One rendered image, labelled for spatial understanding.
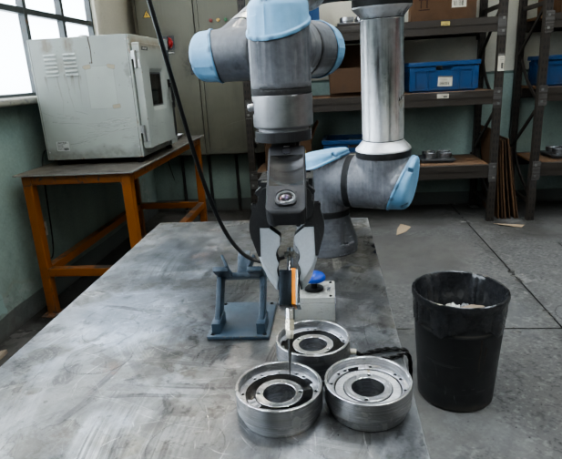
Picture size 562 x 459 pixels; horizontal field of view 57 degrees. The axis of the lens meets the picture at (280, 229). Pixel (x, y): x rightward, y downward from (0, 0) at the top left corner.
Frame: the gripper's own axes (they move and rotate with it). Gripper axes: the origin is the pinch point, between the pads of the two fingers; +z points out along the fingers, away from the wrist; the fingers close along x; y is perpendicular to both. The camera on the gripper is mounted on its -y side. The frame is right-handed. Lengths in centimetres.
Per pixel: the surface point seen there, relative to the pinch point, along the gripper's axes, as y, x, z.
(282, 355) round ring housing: -1.9, 1.3, 10.0
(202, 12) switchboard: 373, 90, -75
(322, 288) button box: 16.7, -4.2, 8.3
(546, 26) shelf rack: 335, -160, -47
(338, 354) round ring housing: -2.4, -6.2, 9.6
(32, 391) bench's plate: -5.7, 35.7, 13.1
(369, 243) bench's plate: 54, -15, 13
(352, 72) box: 343, -27, -23
